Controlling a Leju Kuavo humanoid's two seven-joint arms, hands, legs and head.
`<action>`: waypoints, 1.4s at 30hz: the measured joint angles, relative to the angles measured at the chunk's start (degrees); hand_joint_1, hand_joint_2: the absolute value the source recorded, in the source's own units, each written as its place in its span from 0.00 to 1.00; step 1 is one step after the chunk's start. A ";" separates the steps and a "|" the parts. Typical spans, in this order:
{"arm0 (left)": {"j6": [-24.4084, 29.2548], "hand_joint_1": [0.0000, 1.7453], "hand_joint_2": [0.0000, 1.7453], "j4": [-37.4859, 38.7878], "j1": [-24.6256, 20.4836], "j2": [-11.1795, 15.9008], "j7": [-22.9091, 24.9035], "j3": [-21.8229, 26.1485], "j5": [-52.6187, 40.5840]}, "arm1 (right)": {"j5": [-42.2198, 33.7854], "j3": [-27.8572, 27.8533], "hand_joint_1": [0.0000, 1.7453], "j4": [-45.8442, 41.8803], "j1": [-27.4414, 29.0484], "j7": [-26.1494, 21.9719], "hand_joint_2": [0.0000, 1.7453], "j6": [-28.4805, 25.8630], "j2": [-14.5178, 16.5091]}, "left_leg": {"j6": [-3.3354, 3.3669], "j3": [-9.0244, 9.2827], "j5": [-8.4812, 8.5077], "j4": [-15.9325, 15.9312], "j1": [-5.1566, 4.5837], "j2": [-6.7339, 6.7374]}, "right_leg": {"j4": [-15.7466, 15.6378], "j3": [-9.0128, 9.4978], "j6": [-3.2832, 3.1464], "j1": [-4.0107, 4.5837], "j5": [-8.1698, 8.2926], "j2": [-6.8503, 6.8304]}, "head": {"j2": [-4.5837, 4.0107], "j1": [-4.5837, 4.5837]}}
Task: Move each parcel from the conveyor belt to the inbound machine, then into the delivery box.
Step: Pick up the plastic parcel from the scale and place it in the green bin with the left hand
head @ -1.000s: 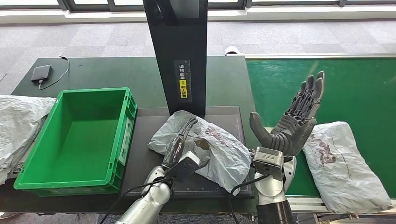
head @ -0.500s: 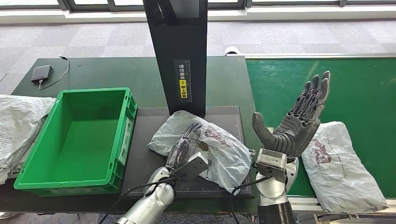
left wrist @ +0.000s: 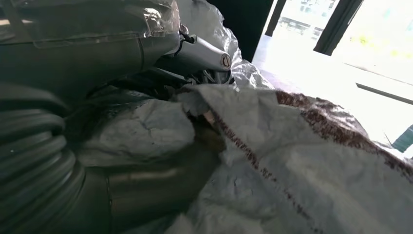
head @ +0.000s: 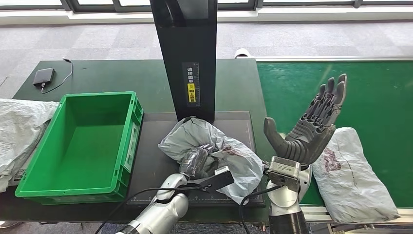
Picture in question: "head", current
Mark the black power bank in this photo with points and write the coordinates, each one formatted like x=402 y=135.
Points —
x=44 y=77

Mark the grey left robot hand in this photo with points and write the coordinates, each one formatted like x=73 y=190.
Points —
x=195 y=163

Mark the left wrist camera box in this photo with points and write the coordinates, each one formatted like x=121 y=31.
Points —
x=219 y=181

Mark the black yellow instruction label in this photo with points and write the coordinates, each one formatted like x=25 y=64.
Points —
x=191 y=87

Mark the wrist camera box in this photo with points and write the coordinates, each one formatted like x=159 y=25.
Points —
x=284 y=171
x=219 y=181

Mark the green plastic crate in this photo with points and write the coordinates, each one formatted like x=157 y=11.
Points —
x=80 y=148

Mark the grey poly mailer parcel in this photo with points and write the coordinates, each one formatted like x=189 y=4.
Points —
x=193 y=135
x=348 y=184

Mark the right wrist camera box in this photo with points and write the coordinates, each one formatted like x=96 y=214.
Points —
x=284 y=171

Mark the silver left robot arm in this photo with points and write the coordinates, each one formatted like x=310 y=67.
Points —
x=164 y=210

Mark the white crumpled bag pile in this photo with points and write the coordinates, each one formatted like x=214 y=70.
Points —
x=22 y=129

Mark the green conveyor belt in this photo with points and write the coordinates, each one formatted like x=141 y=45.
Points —
x=371 y=97

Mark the black inbound scanner machine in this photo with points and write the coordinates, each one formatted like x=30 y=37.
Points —
x=187 y=48

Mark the dark window frame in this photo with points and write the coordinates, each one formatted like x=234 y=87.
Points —
x=71 y=5

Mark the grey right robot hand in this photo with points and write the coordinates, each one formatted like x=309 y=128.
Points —
x=309 y=139

